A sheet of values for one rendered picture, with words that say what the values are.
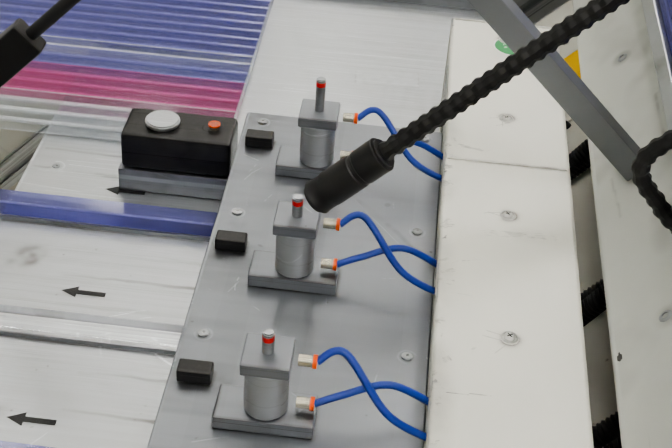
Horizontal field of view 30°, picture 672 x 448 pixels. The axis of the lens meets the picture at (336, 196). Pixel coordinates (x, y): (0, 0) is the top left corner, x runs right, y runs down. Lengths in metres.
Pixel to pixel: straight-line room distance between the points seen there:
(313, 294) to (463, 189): 0.12
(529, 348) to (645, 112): 0.20
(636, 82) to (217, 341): 0.33
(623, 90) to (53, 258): 0.38
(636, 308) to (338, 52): 0.46
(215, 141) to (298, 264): 0.18
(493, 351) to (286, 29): 0.50
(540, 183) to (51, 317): 0.31
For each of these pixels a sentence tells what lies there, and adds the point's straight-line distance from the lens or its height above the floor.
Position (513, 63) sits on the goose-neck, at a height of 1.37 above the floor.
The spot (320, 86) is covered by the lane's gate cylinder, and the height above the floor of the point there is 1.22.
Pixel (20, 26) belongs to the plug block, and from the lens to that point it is 0.75.
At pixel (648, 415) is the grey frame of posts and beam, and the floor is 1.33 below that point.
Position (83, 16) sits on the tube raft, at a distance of 1.08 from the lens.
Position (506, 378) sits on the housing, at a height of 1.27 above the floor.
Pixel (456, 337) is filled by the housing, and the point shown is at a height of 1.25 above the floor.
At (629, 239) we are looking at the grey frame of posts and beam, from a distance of 0.72.
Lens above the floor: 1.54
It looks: 27 degrees down
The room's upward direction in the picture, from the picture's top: 56 degrees clockwise
